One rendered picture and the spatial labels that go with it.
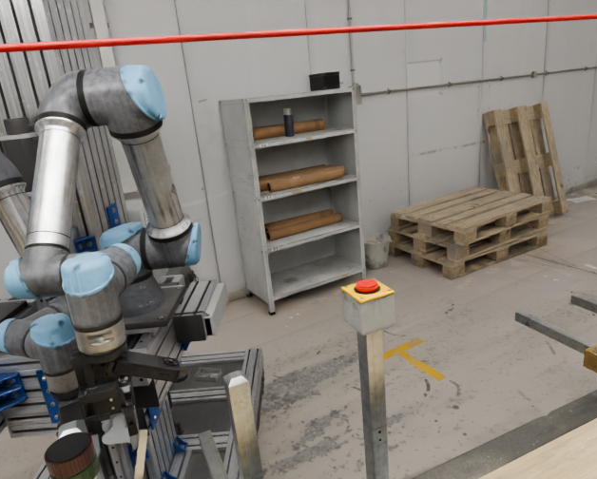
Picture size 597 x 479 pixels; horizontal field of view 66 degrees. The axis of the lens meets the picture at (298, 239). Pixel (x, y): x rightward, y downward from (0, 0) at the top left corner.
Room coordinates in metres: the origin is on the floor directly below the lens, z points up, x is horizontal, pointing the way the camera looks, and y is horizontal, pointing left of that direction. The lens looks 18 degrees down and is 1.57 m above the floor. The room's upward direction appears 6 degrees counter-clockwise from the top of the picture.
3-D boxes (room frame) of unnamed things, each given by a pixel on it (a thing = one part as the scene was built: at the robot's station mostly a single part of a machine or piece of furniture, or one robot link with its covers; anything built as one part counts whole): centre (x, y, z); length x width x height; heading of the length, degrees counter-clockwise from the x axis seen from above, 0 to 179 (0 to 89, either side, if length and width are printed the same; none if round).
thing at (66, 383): (0.85, 0.52, 1.05); 0.08 x 0.08 x 0.05
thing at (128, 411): (0.67, 0.32, 1.08); 0.05 x 0.02 x 0.09; 21
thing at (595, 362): (1.02, -0.78, 0.84); 0.14 x 0.06 x 0.05; 112
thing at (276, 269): (3.49, -0.03, 0.78); 0.90 x 0.45 x 1.55; 118
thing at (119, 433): (0.66, 0.34, 1.03); 0.06 x 0.03 x 0.09; 111
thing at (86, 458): (0.52, 0.34, 1.13); 0.06 x 0.06 x 0.02
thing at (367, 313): (0.75, -0.11, 1.18); 0.07 x 0.07 x 0.08; 22
